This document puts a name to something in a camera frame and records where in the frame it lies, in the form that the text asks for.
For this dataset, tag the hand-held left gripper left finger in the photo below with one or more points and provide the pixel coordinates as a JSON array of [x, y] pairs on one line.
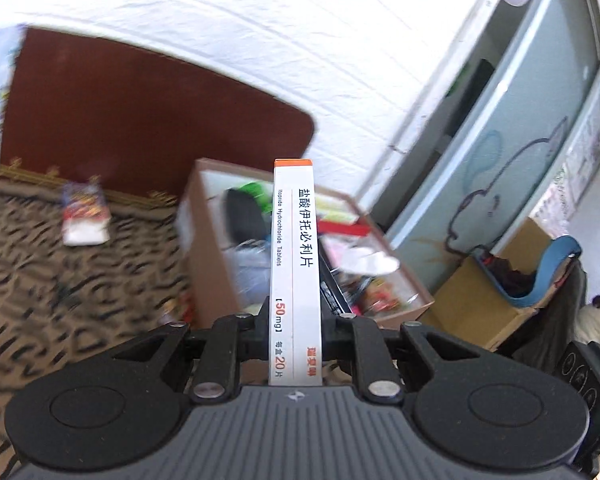
[[247, 330]]

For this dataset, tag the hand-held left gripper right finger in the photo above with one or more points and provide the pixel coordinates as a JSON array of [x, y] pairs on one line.
[[347, 332]]

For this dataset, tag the cardboard storage box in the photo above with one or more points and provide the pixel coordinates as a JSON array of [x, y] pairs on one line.
[[205, 260]]

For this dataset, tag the white orange medicine box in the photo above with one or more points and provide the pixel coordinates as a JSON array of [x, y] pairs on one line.
[[295, 260]]

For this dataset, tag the yellow-green medicine box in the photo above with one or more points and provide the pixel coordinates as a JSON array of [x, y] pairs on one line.
[[337, 210]]

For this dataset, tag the colourful small packets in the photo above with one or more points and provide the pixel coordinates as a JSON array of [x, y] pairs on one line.
[[380, 295]]

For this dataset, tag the clear plastic bag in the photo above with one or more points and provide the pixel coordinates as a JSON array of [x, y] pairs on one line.
[[250, 272]]

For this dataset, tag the white plastic object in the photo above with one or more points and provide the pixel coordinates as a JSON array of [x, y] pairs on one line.
[[372, 261]]

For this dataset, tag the pink packet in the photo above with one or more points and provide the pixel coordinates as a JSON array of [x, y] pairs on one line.
[[337, 255]]

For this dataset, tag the dark fabric bag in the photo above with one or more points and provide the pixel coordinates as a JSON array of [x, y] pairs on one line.
[[565, 310]]

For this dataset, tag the red flat box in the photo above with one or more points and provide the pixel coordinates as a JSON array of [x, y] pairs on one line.
[[347, 230]]

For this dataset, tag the black object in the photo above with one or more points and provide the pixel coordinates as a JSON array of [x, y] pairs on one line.
[[242, 217]]

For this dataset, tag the large brown cardboard box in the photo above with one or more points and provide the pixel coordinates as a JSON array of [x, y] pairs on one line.
[[480, 320]]

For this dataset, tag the green packet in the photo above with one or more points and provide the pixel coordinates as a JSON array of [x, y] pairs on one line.
[[257, 192]]

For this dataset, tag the dark clothes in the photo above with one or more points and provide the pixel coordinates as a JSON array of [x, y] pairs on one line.
[[507, 275]]

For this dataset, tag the black patterned brown blanket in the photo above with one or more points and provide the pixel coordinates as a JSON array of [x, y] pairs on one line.
[[55, 300]]

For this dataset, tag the colourful snack packet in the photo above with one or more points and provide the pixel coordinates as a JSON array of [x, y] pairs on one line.
[[86, 210]]

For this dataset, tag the printed sticker sheet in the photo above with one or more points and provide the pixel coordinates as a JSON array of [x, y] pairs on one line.
[[580, 170]]

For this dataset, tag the brown wooden headboard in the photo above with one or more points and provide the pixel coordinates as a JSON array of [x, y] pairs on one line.
[[130, 125]]

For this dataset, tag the white framed sliding glass door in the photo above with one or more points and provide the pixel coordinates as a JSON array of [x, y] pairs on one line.
[[520, 110]]

